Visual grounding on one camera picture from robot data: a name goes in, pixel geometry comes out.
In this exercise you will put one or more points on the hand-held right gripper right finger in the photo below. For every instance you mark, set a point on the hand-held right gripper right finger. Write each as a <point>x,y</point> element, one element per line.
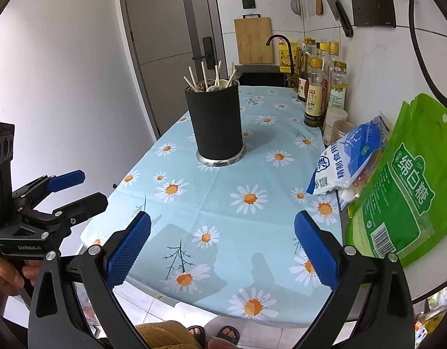
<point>316,247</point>

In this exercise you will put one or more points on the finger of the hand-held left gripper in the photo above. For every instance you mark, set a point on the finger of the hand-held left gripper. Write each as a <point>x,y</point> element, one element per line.
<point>89,203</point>
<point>69,180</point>

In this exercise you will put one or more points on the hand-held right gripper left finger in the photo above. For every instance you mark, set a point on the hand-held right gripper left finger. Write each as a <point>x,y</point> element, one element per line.
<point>130,247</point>

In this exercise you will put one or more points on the black cylindrical utensil holder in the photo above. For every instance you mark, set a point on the black cylindrical utensil holder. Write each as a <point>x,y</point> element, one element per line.
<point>216,123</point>

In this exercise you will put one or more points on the plain white ceramic spoon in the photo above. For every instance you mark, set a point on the plain white ceramic spoon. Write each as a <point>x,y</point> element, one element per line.
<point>213,88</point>

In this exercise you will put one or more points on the pile of chopsticks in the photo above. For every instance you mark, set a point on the pile of chopsticks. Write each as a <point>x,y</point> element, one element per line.
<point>205,72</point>

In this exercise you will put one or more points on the person's left hand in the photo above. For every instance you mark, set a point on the person's left hand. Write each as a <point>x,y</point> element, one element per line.
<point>3,276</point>

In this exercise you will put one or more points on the white plastic packet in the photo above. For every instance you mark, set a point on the white plastic packet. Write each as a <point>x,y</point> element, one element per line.
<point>349,196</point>

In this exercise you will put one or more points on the blue and white salt bag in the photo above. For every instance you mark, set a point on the blue and white salt bag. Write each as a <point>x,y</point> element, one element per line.
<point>340,167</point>

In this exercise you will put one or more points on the blue daisy print tablecloth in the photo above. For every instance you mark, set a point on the blue daisy print tablecloth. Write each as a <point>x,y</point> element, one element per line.
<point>216,218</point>

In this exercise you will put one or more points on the person's brown fleece pants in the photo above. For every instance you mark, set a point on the person's brown fleece pants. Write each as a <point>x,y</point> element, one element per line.
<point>161,334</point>

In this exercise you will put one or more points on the green sugar bag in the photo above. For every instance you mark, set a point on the green sugar bag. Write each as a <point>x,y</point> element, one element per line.
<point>401,196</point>

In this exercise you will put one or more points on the person's left foot black slipper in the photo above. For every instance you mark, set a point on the person's left foot black slipper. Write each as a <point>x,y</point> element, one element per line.
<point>196,332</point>

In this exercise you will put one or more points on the person's foot black slipper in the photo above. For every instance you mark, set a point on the person's foot black slipper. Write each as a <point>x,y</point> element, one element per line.
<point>227,332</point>
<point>196,332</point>

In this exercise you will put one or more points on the clear plastic jar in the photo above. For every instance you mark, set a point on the clear plastic jar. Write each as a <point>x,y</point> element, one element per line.
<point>343,131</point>

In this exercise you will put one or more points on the person's right foot black slipper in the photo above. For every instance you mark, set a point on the person's right foot black slipper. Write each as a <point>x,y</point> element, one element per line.
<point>227,332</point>

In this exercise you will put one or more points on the white lidded jar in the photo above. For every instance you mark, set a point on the white lidded jar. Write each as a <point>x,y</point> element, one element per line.
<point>334,116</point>

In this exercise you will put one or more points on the row of condiment bottles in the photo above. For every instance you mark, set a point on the row of condiment bottles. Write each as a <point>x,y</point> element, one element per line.
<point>314,98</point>

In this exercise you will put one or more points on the grey door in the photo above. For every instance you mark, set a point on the grey door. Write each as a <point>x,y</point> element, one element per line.
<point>161,43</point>

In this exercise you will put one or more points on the kitchen sink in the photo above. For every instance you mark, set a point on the kitchen sink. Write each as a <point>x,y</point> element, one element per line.
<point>263,76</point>

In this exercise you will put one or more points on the black door lock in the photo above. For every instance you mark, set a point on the black door lock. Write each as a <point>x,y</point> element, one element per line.
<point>208,52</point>

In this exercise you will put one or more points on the yellow oil jug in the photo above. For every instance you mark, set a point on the yellow oil jug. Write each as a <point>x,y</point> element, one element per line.
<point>285,58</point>

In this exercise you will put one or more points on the black curved faucet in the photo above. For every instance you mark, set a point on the black curved faucet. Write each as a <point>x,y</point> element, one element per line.
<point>278,37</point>

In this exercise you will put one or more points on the wooden cutting board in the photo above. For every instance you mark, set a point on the wooden cutting board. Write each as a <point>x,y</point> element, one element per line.
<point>254,40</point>

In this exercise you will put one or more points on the hanging kitchen knife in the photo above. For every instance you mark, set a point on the hanging kitchen knife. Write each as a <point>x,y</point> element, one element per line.
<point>336,7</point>

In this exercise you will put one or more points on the black wall panel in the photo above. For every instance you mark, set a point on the black wall panel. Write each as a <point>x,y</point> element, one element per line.
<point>374,3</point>

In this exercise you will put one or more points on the small black wall switch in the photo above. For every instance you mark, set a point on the small black wall switch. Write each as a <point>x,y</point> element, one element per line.
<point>249,3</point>

